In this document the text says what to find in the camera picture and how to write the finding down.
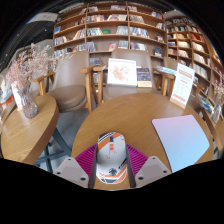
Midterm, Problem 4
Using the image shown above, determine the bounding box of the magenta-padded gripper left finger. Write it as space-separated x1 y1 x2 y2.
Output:
53 143 99 190

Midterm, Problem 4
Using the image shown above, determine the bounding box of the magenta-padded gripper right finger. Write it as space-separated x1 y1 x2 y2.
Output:
124 143 173 189

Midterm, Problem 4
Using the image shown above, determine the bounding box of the white orange patterned computer mouse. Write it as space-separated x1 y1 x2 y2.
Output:
95 131 129 185

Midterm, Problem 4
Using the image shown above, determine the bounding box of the pink blue gradient mouse pad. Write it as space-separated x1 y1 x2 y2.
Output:
151 114 211 174

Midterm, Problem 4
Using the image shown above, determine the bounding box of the round wooden side table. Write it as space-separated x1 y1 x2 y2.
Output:
0 94 73 174
199 106 224 159

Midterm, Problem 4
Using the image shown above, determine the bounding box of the glass vase with pink flowers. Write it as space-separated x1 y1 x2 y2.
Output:
5 43 73 120

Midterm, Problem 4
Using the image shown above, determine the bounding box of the dark cover book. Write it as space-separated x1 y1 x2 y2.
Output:
136 67 153 89

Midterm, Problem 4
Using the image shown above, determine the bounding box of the beige upholstered wooden armchair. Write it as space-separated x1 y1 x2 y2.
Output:
32 50 96 114
93 48 166 106
163 56 201 101

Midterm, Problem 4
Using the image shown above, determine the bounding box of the white red table sign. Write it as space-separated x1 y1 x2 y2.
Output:
169 62 196 110

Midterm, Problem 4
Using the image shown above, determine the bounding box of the stack of magazines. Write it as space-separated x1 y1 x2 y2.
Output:
196 93 215 114

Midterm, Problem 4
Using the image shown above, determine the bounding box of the white picture with pink drawing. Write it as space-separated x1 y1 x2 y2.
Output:
106 57 138 88

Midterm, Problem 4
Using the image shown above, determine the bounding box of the glass vase with pale flowers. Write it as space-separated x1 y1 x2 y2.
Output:
211 78 224 125

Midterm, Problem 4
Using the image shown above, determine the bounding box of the small white orange sign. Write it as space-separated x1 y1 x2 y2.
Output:
10 81 24 112

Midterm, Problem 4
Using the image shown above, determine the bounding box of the orange display table with books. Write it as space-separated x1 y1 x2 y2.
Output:
0 78 14 108

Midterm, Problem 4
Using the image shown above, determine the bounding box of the small distant wooden bookshelf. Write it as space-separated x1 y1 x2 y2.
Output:
14 46 34 64

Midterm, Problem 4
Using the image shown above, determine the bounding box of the angled wooden bookshelf with books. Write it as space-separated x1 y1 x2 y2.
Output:
164 13 224 108

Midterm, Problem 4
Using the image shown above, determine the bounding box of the wide wooden bookshelf with books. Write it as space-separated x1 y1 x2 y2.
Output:
53 2 167 63

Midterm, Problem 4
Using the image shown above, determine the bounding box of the white hanging ceiling sign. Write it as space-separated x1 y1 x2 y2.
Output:
28 12 58 24

